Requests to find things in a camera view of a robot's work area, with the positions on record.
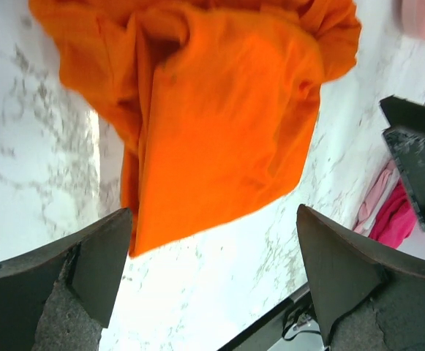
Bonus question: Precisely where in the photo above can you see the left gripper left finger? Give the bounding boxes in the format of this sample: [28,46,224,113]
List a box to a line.
[0,208,132,350]

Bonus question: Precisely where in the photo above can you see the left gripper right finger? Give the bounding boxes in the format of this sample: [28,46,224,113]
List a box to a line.
[296,205,425,350]

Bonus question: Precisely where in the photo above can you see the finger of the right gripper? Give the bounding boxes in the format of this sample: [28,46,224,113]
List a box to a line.
[383,127,425,231]
[380,96,425,135]

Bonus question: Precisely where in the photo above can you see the orange t shirt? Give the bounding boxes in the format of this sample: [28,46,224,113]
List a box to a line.
[29,1,361,257]

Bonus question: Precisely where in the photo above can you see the folded light pink t shirt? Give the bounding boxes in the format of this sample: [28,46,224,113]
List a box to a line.
[353,159,399,237]

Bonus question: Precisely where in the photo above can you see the folded magenta t shirt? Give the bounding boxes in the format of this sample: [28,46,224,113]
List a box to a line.
[369,180,417,249]

